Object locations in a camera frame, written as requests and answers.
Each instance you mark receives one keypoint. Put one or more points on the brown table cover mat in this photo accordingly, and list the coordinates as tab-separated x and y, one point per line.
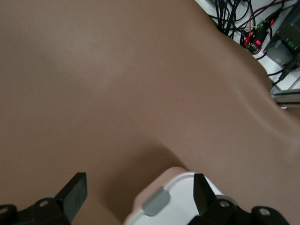
117	93

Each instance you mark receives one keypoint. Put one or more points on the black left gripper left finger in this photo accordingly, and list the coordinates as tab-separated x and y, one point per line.
70	201

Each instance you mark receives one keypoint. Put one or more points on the white plastic box lid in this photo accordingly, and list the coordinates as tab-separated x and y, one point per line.
180	204

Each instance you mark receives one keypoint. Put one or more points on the grey lid latch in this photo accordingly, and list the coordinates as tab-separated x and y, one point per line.
155	201

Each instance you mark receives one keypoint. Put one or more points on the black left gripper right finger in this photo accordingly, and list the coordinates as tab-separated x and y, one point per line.
211	211

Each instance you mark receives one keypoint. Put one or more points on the small circuit board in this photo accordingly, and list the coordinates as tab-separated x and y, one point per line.
256	43

